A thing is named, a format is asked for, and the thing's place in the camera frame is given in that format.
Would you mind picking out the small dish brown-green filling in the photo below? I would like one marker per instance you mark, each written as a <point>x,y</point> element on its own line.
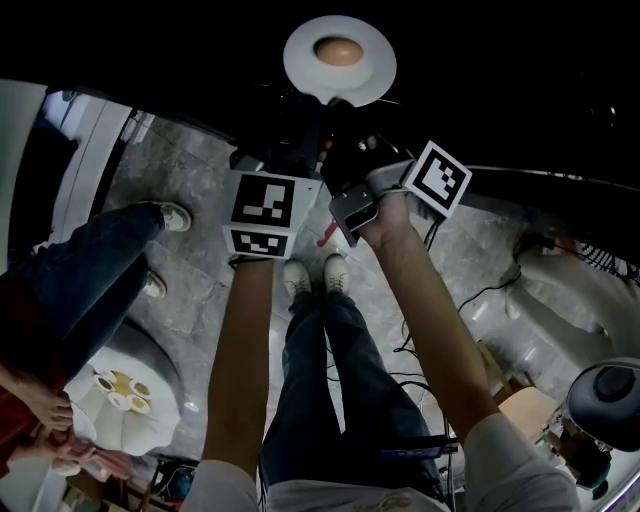
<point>140,388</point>

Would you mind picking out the black box blue screen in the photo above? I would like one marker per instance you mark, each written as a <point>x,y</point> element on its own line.
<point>415,448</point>

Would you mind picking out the wooden stool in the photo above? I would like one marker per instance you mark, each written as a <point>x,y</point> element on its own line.
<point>530,405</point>

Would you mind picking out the white round pouf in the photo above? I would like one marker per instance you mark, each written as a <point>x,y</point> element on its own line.
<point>150,430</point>

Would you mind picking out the teal power tool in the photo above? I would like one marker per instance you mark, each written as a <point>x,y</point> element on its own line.
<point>177,482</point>

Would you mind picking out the small dish yellow filling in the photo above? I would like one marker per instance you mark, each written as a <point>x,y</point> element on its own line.
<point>140,405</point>

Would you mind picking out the person's left forearm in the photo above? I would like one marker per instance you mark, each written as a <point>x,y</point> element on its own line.
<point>240,375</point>

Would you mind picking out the person's white shirt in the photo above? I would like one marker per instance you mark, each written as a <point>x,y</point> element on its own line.
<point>515,470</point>

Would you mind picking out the small dish white filling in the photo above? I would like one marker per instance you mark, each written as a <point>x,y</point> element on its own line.
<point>118,400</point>

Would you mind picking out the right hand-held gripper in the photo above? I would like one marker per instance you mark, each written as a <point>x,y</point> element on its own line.
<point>437,180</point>

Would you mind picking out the person's right shoe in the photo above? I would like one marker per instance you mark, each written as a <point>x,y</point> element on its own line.
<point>336,274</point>

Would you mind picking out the red floor sticker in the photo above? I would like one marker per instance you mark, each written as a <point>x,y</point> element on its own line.
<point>326,235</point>

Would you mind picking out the pink cloth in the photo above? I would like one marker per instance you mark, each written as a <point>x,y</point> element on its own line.
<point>110,462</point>

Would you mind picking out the black mini fridge cabinet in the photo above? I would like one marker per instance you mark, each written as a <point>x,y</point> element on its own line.
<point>525,185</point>

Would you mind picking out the small dish dark green filling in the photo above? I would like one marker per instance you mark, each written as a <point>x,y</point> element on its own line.
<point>103,383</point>

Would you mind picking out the person's jeans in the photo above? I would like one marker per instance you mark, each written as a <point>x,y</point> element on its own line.
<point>350,375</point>

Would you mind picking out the person's left shoe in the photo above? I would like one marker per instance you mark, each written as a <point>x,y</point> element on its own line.
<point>297,280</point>

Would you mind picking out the white window sill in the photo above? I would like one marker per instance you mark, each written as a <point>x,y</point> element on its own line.
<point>85,150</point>

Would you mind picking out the cardboard boxes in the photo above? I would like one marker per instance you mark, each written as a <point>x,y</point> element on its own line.
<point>105,495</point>

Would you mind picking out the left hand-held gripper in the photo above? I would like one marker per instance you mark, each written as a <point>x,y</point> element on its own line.
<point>260,205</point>

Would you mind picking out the large white plate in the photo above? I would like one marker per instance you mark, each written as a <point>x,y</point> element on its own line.
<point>310,75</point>

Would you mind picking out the person's shoe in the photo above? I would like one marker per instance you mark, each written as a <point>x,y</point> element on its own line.
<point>336,274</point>
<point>297,280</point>

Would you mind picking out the black bag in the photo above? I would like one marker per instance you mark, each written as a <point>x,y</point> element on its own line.
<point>45,175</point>

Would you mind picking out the grey rounded chair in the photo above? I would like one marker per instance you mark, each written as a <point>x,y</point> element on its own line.
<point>590,400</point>

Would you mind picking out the brown egg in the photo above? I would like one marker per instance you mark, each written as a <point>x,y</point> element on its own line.
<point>338,51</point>

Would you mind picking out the person's right forearm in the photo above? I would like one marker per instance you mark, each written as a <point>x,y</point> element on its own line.
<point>435,325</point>

